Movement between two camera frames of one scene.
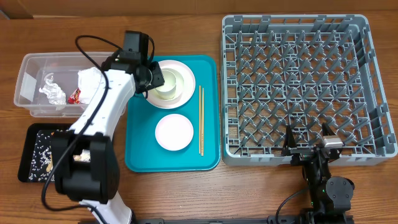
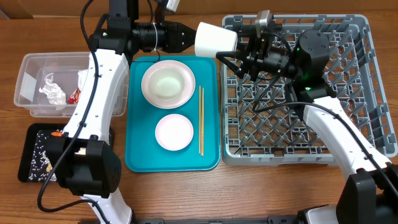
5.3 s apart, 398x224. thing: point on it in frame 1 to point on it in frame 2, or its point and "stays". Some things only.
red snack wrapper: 74,98 stays
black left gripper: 157,76 to 172,40
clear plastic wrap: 55,94 stays
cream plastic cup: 167,90 to 211,39
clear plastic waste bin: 64,67 stays
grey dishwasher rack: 305,71 stays
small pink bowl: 174,132 stays
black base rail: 255,220 stays
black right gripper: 301,154 to 255,51
